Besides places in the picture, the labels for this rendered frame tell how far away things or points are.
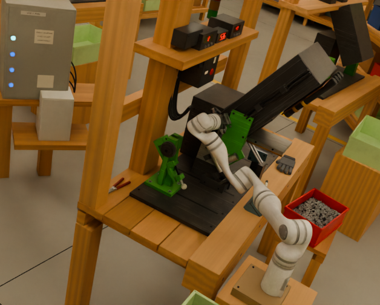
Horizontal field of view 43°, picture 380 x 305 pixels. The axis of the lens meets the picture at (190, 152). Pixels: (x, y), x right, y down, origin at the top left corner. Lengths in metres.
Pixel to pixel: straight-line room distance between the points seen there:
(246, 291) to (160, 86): 0.95
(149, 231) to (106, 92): 0.62
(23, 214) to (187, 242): 1.67
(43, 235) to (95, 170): 1.36
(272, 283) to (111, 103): 0.92
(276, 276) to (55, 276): 1.56
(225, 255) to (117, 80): 0.82
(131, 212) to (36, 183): 1.72
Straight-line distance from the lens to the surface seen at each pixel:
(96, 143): 1.97
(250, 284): 1.97
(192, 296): 1.74
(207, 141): 2.04
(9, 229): 3.37
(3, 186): 3.74
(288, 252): 1.85
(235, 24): 2.49
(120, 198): 2.22
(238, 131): 2.36
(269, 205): 1.89
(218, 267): 1.97
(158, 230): 2.08
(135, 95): 2.25
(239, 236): 2.15
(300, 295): 2.08
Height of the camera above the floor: 2.18
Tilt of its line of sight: 29 degrees down
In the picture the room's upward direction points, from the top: 15 degrees clockwise
